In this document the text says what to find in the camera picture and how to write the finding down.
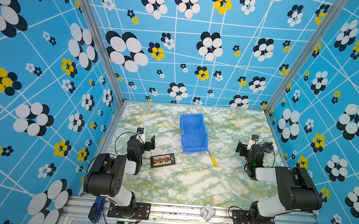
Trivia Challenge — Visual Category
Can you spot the yellow handled screwdriver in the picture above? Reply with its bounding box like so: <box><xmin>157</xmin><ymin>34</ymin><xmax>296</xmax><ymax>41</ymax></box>
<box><xmin>208</xmin><ymin>150</ymin><xmax>218</xmax><ymax>167</ymax></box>

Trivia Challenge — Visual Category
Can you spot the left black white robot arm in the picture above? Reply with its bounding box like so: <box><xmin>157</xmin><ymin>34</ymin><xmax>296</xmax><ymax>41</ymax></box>
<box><xmin>83</xmin><ymin>134</ymin><xmax>156</xmax><ymax>213</ymax></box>

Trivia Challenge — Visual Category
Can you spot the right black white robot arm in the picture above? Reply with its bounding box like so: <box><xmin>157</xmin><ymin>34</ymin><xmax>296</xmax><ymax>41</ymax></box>
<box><xmin>236</xmin><ymin>141</ymin><xmax>323</xmax><ymax>224</ymax></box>

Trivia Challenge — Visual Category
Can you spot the blue plastic storage bin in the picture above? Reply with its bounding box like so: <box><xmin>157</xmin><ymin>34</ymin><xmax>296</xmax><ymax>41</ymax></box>
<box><xmin>180</xmin><ymin>113</ymin><xmax>209</xmax><ymax>153</ymax></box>

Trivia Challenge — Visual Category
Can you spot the black board with orange connectors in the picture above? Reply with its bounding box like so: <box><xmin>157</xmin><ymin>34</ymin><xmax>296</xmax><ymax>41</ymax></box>
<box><xmin>150</xmin><ymin>153</ymin><xmax>176</xmax><ymax>168</ymax></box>

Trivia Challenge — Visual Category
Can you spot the small white clock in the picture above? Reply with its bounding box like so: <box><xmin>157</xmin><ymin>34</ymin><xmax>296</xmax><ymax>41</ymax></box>
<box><xmin>200</xmin><ymin>204</ymin><xmax>216</xmax><ymax>222</ymax></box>

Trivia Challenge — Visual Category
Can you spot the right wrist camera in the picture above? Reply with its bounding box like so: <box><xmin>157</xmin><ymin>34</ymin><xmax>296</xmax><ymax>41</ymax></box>
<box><xmin>247</xmin><ymin>135</ymin><xmax>260</xmax><ymax>150</ymax></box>

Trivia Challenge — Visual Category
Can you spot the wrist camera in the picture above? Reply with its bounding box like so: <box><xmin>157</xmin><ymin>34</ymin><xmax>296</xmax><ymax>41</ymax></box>
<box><xmin>136</xmin><ymin>127</ymin><xmax>145</xmax><ymax>143</ymax></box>
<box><xmin>247</xmin><ymin>135</ymin><xmax>260</xmax><ymax>150</ymax></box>

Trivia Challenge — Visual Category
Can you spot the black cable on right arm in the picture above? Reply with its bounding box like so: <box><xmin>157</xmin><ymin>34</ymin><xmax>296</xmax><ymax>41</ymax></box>
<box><xmin>261</xmin><ymin>141</ymin><xmax>278</xmax><ymax>168</ymax></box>

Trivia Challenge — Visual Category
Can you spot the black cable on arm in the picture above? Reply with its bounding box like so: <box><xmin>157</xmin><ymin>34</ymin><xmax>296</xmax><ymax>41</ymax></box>
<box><xmin>113</xmin><ymin>130</ymin><xmax>138</xmax><ymax>157</ymax></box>
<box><xmin>261</xmin><ymin>141</ymin><xmax>278</xmax><ymax>168</ymax></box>

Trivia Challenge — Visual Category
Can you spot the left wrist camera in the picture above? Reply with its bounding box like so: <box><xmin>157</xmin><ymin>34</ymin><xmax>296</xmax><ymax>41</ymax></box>
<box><xmin>136</xmin><ymin>127</ymin><xmax>145</xmax><ymax>143</ymax></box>

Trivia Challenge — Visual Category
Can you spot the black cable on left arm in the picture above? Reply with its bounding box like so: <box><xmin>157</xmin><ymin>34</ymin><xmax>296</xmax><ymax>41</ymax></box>
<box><xmin>113</xmin><ymin>130</ymin><xmax>138</xmax><ymax>157</ymax></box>

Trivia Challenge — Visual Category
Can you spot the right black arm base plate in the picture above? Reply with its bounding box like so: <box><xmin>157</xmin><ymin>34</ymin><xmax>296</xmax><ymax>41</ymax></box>
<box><xmin>230</xmin><ymin>209</ymin><xmax>275</xmax><ymax>224</ymax></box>

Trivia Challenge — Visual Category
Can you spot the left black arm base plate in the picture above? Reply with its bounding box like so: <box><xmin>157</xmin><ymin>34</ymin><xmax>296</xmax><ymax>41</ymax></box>
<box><xmin>107</xmin><ymin>202</ymin><xmax>151</xmax><ymax>220</ymax></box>

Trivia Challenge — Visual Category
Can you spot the blue black tool on rail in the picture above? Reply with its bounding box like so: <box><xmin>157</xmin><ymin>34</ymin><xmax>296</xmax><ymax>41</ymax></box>
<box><xmin>88</xmin><ymin>197</ymin><xmax>106</xmax><ymax>224</ymax></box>

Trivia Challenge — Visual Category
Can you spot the right aluminium corner post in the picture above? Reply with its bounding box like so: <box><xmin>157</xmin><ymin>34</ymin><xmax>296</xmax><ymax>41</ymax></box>
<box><xmin>265</xmin><ymin>0</ymin><xmax>349</xmax><ymax>117</ymax></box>

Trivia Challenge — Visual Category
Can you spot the aluminium corner post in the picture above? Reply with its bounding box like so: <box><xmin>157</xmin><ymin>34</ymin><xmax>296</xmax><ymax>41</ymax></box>
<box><xmin>78</xmin><ymin>0</ymin><xmax>124</xmax><ymax>107</ymax></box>
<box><xmin>265</xmin><ymin>0</ymin><xmax>349</xmax><ymax>117</ymax></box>

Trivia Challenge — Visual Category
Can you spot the left aluminium corner post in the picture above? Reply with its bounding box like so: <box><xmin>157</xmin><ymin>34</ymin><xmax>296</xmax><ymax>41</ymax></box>
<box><xmin>78</xmin><ymin>0</ymin><xmax>124</xmax><ymax>107</ymax></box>

